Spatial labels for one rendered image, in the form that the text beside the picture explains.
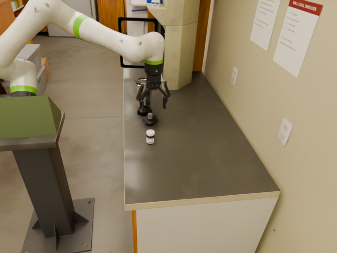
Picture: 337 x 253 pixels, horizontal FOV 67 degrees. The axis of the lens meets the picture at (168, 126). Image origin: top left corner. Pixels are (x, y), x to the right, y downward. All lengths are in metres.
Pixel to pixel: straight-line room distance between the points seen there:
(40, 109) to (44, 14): 0.46
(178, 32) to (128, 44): 0.73
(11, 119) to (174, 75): 1.08
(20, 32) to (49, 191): 0.97
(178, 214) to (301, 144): 0.60
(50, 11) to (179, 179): 0.95
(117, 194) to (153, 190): 1.27
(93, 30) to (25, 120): 0.60
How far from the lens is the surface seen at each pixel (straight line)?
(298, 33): 1.22
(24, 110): 1.49
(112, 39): 1.21
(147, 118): 1.54
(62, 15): 1.37
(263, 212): 1.36
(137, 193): 1.14
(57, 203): 1.93
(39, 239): 2.26
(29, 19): 1.37
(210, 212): 1.23
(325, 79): 1.07
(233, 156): 1.38
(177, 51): 1.86
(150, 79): 1.30
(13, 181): 2.78
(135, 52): 1.13
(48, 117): 1.49
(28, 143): 1.53
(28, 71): 1.59
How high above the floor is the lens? 1.80
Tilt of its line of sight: 34 degrees down
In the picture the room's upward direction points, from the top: 3 degrees clockwise
